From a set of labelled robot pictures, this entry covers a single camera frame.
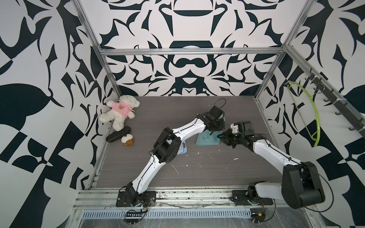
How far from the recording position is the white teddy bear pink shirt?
0.95 meters

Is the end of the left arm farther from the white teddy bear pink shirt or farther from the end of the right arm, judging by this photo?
the white teddy bear pink shirt

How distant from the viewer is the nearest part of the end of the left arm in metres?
0.72

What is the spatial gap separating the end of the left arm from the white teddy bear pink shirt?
1.81ft
